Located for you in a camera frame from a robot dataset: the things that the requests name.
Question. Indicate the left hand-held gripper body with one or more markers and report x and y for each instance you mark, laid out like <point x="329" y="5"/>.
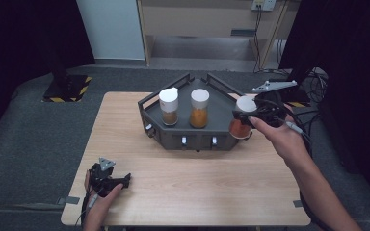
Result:
<point x="101" y="181"/>

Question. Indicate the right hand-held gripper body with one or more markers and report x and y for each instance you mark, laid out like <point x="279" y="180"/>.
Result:
<point x="271" y="107"/>

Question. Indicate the black corner rack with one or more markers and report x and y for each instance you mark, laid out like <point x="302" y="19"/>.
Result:
<point x="212" y="106"/>

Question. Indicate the yellow spice jar white lid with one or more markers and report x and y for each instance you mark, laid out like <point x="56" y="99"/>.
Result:
<point x="199" y="109"/>

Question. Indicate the brown spice jar flip lid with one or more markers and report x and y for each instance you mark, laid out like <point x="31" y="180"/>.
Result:
<point x="169" y="106"/>

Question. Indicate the person's left hand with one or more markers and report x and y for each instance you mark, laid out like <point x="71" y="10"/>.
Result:
<point x="99" y="207"/>

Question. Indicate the person's right hand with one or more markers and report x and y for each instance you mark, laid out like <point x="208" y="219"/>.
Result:
<point x="282" y="138"/>

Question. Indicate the black stand base striped edge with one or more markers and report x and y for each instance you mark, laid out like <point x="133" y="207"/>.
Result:
<point x="300" y="96"/>
<point x="66" y="89"/>

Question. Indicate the grey tape strip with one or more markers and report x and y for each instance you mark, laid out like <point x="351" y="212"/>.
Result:
<point x="69" y="200"/>
<point x="297" y="203"/>

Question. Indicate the black curtain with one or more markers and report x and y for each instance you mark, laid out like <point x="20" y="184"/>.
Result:
<point x="19" y="38"/>
<point x="353" y="64"/>

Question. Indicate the wooden shelf unit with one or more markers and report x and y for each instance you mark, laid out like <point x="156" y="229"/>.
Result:
<point x="199" y="19"/>

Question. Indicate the white panel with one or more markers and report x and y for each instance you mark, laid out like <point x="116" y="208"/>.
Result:
<point x="112" y="29"/>

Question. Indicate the white wall socket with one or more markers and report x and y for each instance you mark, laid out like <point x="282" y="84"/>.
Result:
<point x="263" y="4"/>

